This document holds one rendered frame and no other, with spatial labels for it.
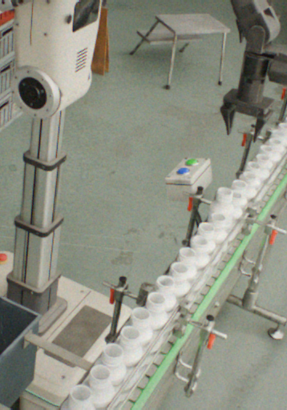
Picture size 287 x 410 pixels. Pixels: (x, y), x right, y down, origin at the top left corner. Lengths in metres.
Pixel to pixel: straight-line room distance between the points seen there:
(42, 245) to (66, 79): 0.62
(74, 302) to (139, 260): 0.73
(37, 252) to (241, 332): 1.12
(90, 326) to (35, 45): 1.11
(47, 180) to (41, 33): 0.50
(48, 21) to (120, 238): 1.75
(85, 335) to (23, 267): 0.35
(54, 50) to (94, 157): 2.17
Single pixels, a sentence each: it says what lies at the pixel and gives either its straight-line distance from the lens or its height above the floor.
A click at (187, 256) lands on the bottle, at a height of 1.14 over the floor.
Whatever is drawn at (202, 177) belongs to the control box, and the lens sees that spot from 1.96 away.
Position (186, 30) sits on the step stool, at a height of 0.41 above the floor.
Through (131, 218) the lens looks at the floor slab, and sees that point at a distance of 3.64.
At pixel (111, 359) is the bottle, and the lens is 1.30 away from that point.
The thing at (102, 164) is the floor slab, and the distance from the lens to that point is 4.03.
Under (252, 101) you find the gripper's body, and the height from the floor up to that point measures 1.46.
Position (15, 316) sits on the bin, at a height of 0.91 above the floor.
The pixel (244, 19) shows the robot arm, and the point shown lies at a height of 1.63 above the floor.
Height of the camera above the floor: 2.11
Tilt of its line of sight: 34 degrees down
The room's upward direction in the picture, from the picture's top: 11 degrees clockwise
